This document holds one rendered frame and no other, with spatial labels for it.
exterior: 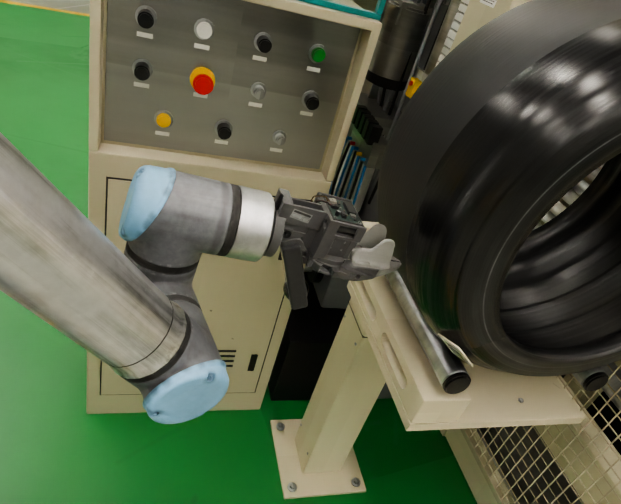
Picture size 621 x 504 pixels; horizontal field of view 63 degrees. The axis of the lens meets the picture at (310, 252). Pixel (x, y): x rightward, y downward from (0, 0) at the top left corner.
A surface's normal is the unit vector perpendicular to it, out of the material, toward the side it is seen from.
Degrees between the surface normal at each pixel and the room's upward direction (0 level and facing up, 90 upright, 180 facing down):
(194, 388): 93
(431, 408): 90
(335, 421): 90
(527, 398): 0
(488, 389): 0
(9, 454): 0
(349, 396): 90
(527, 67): 51
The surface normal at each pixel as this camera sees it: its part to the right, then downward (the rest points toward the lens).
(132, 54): 0.22, 0.61
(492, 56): -0.61, -0.53
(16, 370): 0.25, -0.79
